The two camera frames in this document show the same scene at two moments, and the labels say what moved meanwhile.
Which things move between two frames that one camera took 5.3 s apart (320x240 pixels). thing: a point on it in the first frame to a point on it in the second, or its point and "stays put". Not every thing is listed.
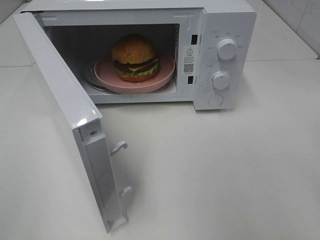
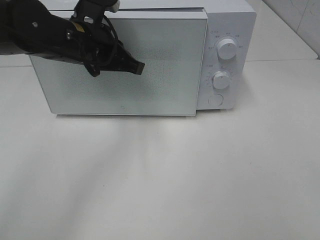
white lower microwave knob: x=220 y=79 stays put
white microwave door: x=80 y=115 to x=172 y=44
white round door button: x=215 y=100 stays put
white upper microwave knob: x=226 y=48 stays put
